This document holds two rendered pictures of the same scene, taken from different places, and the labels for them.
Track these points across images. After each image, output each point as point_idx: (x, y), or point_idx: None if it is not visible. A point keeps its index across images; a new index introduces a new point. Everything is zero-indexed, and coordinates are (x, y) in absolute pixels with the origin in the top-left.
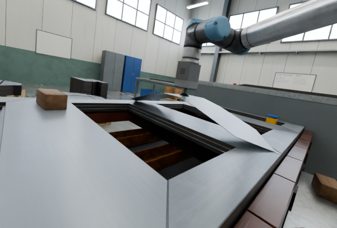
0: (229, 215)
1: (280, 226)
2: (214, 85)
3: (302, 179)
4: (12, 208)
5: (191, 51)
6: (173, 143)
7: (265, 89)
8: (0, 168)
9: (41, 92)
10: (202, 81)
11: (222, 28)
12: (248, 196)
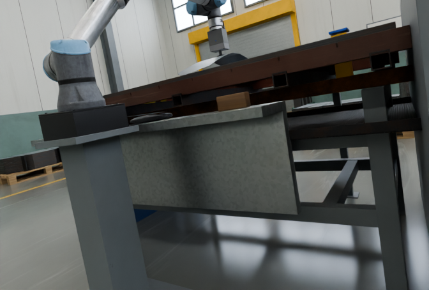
0: (127, 89)
1: (139, 96)
2: (400, 4)
3: (256, 105)
4: None
5: (208, 24)
6: None
7: None
8: None
9: None
10: (399, 4)
11: (188, 8)
12: (138, 88)
